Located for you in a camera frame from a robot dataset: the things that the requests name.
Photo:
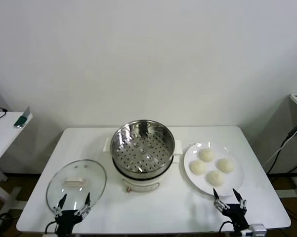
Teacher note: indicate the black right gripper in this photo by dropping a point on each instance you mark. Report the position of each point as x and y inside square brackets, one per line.
[234, 214]

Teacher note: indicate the white round plate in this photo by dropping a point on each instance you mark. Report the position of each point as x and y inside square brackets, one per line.
[232, 182]

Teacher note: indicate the white steamed baozi bun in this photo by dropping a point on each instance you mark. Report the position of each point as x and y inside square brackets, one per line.
[198, 167]
[206, 155]
[215, 177]
[226, 165]

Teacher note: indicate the stainless steel steamer pot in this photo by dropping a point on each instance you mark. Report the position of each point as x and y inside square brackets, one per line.
[138, 184]

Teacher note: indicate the white side table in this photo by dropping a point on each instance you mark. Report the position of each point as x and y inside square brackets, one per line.
[5, 138]

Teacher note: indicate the beige cabinet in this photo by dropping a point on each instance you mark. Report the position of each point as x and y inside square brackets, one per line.
[296, 148]

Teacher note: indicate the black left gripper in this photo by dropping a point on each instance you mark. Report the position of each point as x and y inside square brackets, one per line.
[68, 218]

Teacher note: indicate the perforated steel steamer basket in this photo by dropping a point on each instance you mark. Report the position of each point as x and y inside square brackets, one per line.
[143, 150]

